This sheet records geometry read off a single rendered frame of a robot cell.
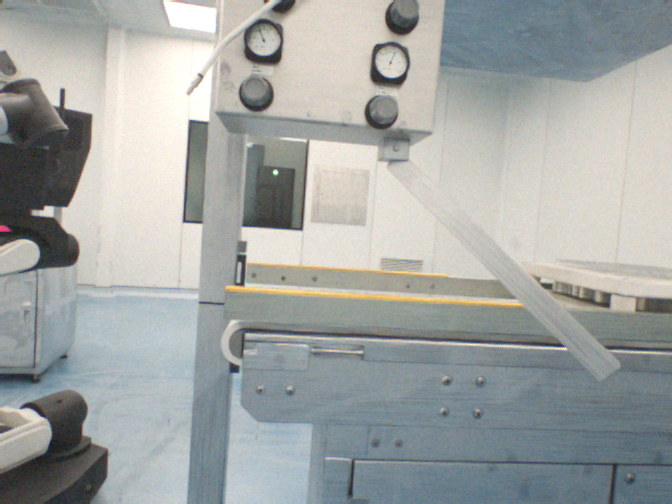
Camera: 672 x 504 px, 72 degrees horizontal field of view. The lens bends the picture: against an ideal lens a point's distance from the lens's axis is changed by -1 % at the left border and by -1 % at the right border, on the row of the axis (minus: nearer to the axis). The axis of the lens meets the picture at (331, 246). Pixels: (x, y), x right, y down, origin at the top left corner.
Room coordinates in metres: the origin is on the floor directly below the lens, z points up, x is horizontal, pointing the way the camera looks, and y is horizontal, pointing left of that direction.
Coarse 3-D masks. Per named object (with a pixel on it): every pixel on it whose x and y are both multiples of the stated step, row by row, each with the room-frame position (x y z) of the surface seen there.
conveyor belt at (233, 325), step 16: (288, 288) 0.76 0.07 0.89; (224, 336) 0.50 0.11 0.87; (432, 336) 0.53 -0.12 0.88; (448, 336) 0.53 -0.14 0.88; (464, 336) 0.53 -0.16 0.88; (480, 336) 0.53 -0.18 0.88; (496, 336) 0.54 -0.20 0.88; (512, 336) 0.54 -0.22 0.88; (528, 336) 0.54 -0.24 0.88; (544, 336) 0.54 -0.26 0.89; (224, 352) 0.50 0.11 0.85
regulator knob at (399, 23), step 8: (400, 0) 0.45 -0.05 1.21; (408, 0) 0.45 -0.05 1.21; (416, 0) 0.45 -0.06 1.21; (392, 8) 0.46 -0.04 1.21; (400, 8) 0.45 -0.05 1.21; (408, 8) 0.45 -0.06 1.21; (416, 8) 0.45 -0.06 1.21; (392, 16) 0.46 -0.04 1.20; (400, 16) 0.45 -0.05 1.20; (408, 16) 0.45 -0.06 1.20; (416, 16) 0.45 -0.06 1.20; (392, 24) 0.47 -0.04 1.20; (400, 24) 0.46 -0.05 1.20; (408, 24) 0.46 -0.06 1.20; (416, 24) 0.47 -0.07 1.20; (400, 32) 0.47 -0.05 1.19; (408, 32) 0.47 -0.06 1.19
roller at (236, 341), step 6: (240, 330) 0.50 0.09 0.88; (246, 330) 0.50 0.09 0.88; (258, 330) 0.53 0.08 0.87; (234, 336) 0.50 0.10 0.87; (240, 336) 0.50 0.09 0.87; (234, 342) 0.50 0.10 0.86; (240, 342) 0.50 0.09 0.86; (234, 348) 0.50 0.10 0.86; (240, 348) 0.50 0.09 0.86; (234, 354) 0.50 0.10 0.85; (240, 354) 0.50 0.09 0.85
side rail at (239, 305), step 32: (256, 320) 0.49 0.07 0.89; (288, 320) 0.49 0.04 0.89; (320, 320) 0.50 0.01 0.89; (352, 320) 0.50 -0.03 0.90; (384, 320) 0.50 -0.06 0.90; (416, 320) 0.51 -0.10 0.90; (448, 320) 0.51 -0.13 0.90; (480, 320) 0.52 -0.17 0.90; (512, 320) 0.52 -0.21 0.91; (608, 320) 0.53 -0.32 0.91; (640, 320) 0.53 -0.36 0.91
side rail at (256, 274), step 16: (256, 272) 0.76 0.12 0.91; (272, 272) 0.76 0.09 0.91; (288, 272) 0.76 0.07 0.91; (304, 272) 0.77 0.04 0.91; (320, 272) 0.77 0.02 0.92; (336, 272) 0.77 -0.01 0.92; (352, 272) 0.77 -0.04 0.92; (368, 272) 0.78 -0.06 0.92; (336, 288) 0.77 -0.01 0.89; (352, 288) 0.77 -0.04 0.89; (368, 288) 0.78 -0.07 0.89; (384, 288) 0.78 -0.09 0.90; (400, 288) 0.78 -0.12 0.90; (416, 288) 0.79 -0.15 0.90; (432, 288) 0.79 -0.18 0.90; (448, 288) 0.79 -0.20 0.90; (464, 288) 0.79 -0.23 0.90; (480, 288) 0.80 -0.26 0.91; (496, 288) 0.80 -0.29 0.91; (544, 288) 0.81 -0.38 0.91
